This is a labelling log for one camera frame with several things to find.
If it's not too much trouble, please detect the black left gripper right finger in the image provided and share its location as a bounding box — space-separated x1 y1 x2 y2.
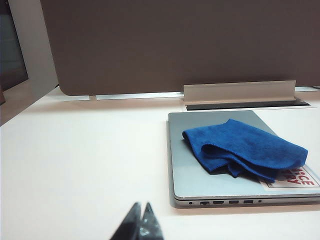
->
139 201 165 240

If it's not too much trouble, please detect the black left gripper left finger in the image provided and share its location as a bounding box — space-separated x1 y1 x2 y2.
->
109 201 143 240

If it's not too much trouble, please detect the blue microfiber rag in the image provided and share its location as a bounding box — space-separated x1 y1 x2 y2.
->
181 118 309 184

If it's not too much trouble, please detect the silver closed laptop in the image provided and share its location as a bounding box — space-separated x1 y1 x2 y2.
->
167 109 320 209

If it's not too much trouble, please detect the red white laptop sticker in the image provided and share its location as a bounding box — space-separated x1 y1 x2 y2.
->
259 164 320 190

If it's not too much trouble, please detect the brown desk divider panel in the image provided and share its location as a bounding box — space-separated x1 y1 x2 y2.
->
39 0 320 97

